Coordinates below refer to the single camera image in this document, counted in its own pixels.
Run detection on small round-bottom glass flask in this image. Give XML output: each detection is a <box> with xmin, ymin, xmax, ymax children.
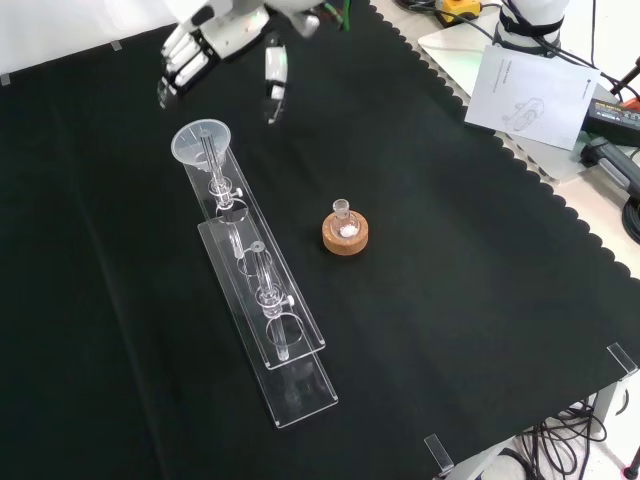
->
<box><xmin>332</xmin><ymin>198</ymin><xmax>360</xmax><ymax>240</ymax></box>

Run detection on coiled black cables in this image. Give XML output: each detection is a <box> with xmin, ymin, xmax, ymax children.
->
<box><xmin>621</xmin><ymin>196</ymin><xmax>640</xmax><ymax>237</ymax></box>

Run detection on white printed paper sheet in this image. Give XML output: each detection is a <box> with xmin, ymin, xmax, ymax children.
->
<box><xmin>464</xmin><ymin>44</ymin><xmax>601</xmax><ymax>151</ymax></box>

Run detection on black tripod handle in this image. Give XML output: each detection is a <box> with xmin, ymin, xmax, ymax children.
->
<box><xmin>608</xmin><ymin>54</ymin><xmax>640</xmax><ymax>97</ymax></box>

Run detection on grey black power plug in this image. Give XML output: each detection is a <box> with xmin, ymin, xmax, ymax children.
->
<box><xmin>579</xmin><ymin>139</ymin><xmax>640</xmax><ymax>197</ymax></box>

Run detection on green cable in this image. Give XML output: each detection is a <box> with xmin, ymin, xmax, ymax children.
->
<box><xmin>323</xmin><ymin>0</ymin><xmax>354</xmax><ymax>32</ymax></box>

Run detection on long black cable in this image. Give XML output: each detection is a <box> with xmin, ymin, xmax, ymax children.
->
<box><xmin>539</xmin><ymin>39</ymin><xmax>640</xmax><ymax>94</ymax></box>

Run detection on yellow stop button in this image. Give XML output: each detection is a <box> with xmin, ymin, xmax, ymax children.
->
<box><xmin>433</xmin><ymin>0</ymin><xmax>484</xmax><ymax>26</ymax></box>

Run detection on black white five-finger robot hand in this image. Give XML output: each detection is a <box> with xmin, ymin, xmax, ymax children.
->
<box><xmin>157</xmin><ymin>0</ymin><xmax>321</xmax><ymax>125</ymax></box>

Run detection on grey table leg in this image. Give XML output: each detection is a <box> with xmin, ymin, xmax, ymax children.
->
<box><xmin>591</xmin><ymin>380</ymin><xmax>630</xmax><ymax>442</ymax></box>

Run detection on black power adapter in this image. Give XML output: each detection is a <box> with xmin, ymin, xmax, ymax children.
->
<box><xmin>582</xmin><ymin>97</ymin><xmax>640</xmax><ymax>149</ymax></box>

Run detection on clear acrylic funnel stand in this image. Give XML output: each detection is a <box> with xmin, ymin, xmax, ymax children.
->
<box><xmin>182</xmin><ymin>128</ymin><xmax>340</xmax><ymax>431</ymax></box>

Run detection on black cloth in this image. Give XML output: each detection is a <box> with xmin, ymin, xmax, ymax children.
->
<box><xmin>0</xmin><ymin>0</ymin><xmax>634</xmax><ymax>480</ymax></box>

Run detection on clear plastic funnel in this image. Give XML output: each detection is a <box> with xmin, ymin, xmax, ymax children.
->
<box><xmin>170</xmin><ymin>118</ymin><xmax>232</xmax><ymax>176</ymax></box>

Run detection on tangled black cables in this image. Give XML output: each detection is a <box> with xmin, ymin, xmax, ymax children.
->
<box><xmin>514</xmin><ymin>399</ymin><xmax>617</xmax><ymax>480</ymax></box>

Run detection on cork ring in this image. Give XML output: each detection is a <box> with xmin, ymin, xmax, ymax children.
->
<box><xmin>321</xmin><ymin>209</ymin><xmax>373</xmax><ymax>256</ymax></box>

